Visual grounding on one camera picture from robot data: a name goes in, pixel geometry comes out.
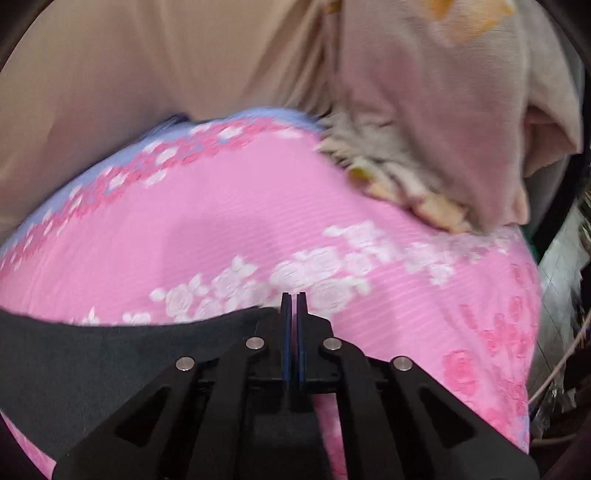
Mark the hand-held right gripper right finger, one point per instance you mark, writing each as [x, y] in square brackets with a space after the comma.
[301, 337]

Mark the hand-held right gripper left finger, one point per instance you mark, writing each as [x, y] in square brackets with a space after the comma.
[286, 337]

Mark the dark grey pants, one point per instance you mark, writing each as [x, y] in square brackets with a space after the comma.
[92, 364]

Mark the pink floral blanket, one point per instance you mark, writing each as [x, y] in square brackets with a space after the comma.
[221, 230]

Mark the pale floral quilt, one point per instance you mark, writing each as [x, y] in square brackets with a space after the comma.
[429, 129]

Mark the beige bed sheet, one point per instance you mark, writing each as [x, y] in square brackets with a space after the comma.
[138, 83]

